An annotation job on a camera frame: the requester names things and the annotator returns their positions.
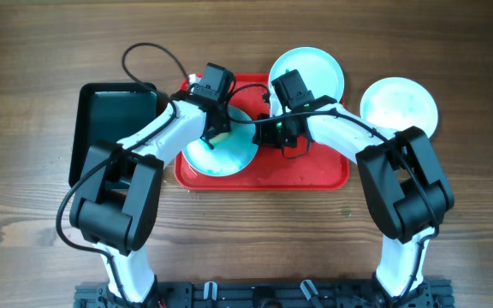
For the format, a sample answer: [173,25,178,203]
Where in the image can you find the white plate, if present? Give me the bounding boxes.
[359,77,439,137]

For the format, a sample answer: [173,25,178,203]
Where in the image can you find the black water tray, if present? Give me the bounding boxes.
[68,83,166,186]

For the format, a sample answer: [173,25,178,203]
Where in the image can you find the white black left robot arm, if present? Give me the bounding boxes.
[61,91,230,307]

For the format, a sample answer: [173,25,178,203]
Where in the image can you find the light blue plate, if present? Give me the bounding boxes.
[268,47,345,116]
[182,122,258,177]

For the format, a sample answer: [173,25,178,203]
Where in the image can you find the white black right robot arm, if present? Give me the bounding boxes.
[253,96,454,303]

